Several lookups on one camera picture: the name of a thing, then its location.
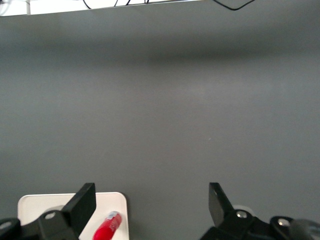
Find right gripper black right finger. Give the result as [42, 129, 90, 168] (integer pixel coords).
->
[199, 182, 293, 240]

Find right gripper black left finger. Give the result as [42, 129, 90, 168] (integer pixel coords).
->
[21, 182, 97, 240]

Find red coke bottle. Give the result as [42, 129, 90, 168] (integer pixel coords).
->
[92, 211, 123, 240]

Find beige plastic tray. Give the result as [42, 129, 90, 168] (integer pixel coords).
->
[17, 191, 130, 240]

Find dark grey table mat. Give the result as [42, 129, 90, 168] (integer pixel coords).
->
[0, 0, 320, 240]

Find black cable at table edge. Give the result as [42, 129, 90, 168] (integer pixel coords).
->
[212, 0, 254, 11]

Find thin black cables off table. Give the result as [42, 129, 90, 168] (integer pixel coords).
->
[81, 0, 151, 10]

